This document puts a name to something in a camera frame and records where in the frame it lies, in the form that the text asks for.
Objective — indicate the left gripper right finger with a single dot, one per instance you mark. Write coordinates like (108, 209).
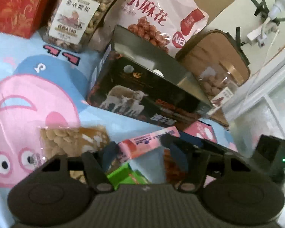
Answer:
(227, 186)

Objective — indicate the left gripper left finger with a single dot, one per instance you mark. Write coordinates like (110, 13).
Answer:
(58, 191)

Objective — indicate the nut brittle bar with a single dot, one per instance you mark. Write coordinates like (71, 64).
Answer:
(72, 141)

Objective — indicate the green snack packet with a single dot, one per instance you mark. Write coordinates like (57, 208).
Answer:
(126, 175)

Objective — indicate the pink snack stick packet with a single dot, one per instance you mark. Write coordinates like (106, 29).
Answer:
(135, 147)

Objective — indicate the pecan jar gold lid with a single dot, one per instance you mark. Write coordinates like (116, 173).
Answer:
(220, 82)

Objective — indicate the pig cartoon blue tablecloth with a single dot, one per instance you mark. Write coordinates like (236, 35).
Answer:
(41, 85)

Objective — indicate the black sheep print box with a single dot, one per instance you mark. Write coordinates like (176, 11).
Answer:
(140, 81)

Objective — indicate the white light bulb lamp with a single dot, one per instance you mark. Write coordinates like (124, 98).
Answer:
(271, 21)

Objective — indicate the pink snack bag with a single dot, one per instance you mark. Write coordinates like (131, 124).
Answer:
(169, 38)

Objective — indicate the cashew jar gold lid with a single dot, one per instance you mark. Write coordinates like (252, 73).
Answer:
(73, 23)

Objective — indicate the red gift bag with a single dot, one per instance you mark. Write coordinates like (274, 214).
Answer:
(24, 17)

